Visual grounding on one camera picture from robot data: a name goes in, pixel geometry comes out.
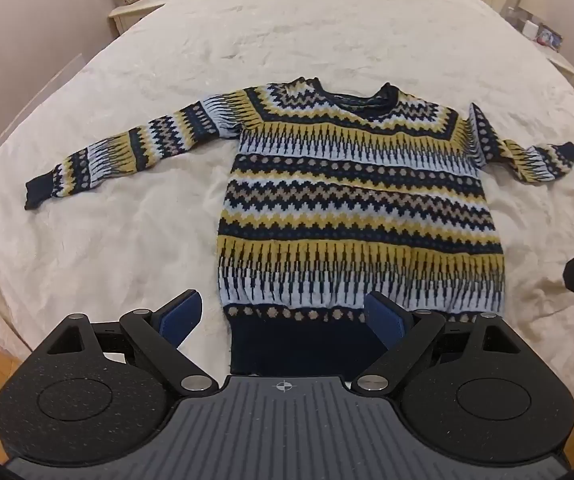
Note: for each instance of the cream nightstand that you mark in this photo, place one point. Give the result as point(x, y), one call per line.
point(562, 60)
point(132, 16)

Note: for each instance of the small white box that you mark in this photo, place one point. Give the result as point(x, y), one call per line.
point(529, 30)

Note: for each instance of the clear bottle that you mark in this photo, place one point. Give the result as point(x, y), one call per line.
point(509, 14)

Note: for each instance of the navy yellow patterned knit sweater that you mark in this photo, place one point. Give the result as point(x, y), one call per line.
point(357, 200)

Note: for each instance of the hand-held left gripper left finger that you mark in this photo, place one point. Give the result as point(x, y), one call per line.
point(182, 317)

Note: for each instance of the white table lamp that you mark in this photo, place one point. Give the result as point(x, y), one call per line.
point(539, 2)

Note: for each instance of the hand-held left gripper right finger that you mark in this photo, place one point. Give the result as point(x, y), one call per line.
point(382, 317)

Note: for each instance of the cream bedspread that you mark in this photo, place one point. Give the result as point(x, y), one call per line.
point(317, 25)

